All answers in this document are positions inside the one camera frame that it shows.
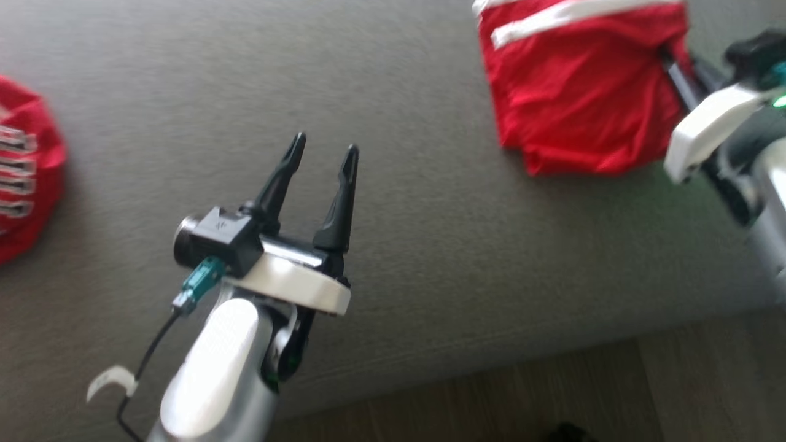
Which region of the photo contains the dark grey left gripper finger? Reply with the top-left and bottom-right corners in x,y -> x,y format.
313,144 -> 360,254
243,132 -> 306,237

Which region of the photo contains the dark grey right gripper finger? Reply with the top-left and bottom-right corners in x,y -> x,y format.
660,52 -> 704,112
688,55 -> 728,93

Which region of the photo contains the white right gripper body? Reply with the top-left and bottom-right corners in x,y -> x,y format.
664,83 -> 771,185

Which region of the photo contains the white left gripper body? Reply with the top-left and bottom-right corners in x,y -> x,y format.
224,236 -> 352,317

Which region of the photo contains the red basketball shorts white stripe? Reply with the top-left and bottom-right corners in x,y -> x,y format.
472,0 -> 695,177

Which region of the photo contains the red Bulls 23 jersey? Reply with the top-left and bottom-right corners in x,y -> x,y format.
0,75 -> 67,266

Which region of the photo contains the large grey sofa seat cushion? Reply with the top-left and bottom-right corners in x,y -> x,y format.
0,0 -> 786,442

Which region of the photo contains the left camera cable teal plug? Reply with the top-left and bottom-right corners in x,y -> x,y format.
115,257 -> 228,442

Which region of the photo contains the white tag on left cable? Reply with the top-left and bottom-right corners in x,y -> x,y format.
86,366 -> 139,403

